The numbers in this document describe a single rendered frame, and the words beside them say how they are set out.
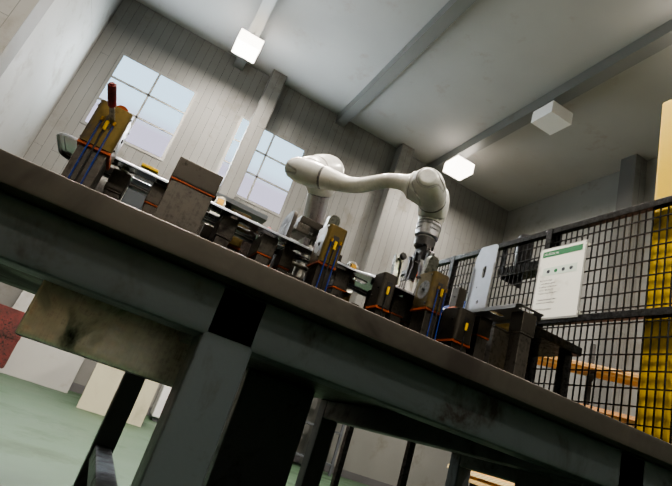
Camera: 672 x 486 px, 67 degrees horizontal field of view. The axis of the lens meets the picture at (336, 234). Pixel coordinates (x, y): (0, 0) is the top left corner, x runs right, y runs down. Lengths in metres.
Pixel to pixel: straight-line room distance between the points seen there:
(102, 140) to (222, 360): 0.73
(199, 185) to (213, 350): 0.67
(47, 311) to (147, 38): 9.64
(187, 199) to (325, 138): 9.29
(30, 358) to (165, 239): 7.38
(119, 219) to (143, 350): 0.35
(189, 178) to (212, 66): 9.15
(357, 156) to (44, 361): 6.68
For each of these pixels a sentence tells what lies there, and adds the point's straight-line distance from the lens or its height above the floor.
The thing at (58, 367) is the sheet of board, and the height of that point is 0.27.
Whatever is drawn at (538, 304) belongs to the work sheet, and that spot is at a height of 1.21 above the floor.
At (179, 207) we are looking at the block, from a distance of 1.34.
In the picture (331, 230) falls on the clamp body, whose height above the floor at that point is 1.02.
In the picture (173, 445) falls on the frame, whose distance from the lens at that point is 0.77.
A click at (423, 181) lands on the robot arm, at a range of 1.70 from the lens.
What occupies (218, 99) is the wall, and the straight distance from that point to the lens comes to 10.17.
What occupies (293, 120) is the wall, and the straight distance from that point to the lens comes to 10.45.
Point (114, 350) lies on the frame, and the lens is 1.01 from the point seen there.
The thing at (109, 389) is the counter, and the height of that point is 0.27.
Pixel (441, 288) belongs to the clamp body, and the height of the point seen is 1.00.
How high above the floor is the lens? 0.50
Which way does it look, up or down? 21 degrees up
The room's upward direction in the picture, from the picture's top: 19 degrees clockwise
